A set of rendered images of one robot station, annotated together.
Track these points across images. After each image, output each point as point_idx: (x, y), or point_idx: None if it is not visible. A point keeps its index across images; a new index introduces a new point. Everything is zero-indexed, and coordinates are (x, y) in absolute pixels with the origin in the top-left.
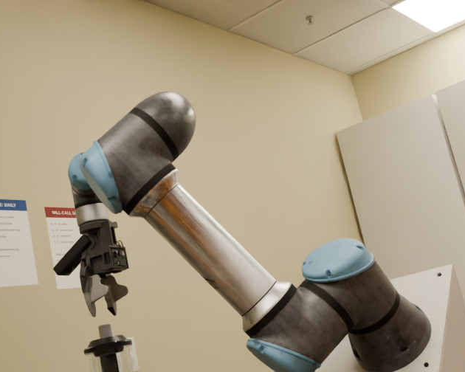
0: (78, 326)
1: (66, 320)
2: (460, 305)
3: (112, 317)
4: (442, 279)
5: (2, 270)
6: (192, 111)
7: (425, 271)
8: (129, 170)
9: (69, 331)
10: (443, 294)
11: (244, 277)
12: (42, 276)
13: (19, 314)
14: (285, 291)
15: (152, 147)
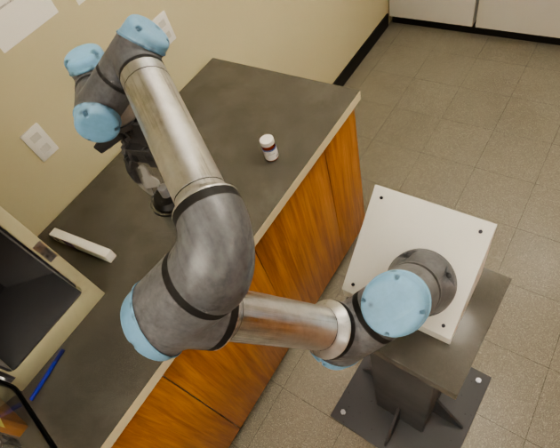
0: (113, 30)
1: (100, 32)
2: (487, 252)
3: (140, 1)
4: (481, 239)
5: (16, 20)
6: (251, 253)
7: (468, 216)
8: (188, 348)
9: (107, 40)
10: (477, 259)
11: (311, 347)
12: (58, 0)
13: (55, 53)
14: (346, 346)
15: (210, 326)
